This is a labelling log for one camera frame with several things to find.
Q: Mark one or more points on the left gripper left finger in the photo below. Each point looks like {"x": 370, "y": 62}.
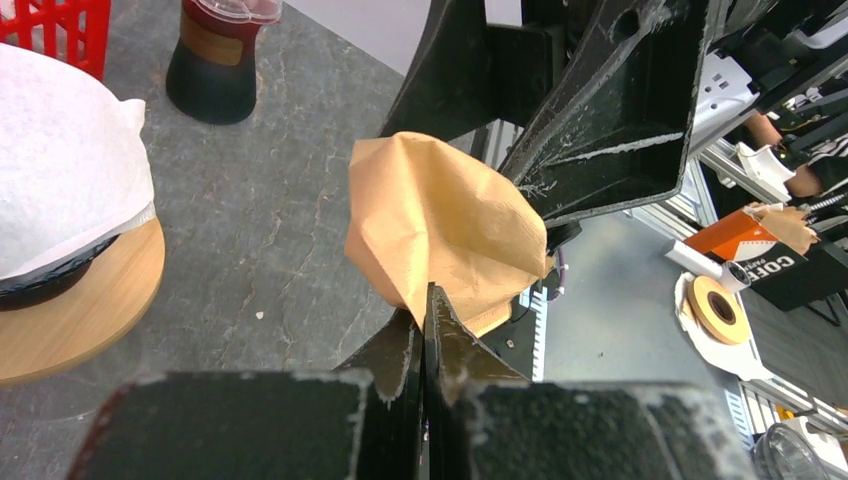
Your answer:
{"x": 361, "y": 420}

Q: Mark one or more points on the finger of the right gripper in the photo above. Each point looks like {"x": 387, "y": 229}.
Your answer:
{"x": 615, "y": 132}
{"x": 467, "y": 72}

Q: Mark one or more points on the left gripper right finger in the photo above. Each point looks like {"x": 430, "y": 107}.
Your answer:
{"x": 487, "y": 421}

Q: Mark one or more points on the brown paper coffee filter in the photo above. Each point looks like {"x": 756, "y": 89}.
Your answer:
{"x": 423, "y": 211}

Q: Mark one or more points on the round wooden dripper holder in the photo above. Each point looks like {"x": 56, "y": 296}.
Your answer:
{"x": 100, "y": 308}

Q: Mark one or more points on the white paper coffee filter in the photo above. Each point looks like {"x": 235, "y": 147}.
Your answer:
{"x": 74, "y": 169}

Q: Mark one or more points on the clear glass dripper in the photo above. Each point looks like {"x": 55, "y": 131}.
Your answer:
{"x": 260, "y": 12}

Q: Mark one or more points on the orange black coffee box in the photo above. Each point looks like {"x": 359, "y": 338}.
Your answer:
{"x": 788, "y": 263}

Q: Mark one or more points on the white paper tube outside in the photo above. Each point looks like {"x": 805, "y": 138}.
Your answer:
{"x": 729, "y": 274}

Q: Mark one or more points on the brown tape roll outside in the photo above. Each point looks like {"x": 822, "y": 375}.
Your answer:
{"x": 716, "y": 309}

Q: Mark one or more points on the dark red black cup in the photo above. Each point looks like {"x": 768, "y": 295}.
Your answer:
{"x": 212, "y": 73}

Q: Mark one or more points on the red plastic shopping basket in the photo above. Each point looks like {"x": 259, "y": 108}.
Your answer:
{"x": 71, "y": 31}

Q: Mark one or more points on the white slotted cable duct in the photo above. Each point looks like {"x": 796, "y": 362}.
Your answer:
{"x": 537, "y": 303}

